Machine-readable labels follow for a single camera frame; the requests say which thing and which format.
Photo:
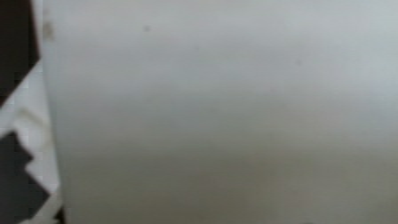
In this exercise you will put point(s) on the white cabinet top block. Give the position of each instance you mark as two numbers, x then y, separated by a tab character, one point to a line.
225	110

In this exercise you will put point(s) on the white cabinet body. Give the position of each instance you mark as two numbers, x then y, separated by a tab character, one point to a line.
26	121

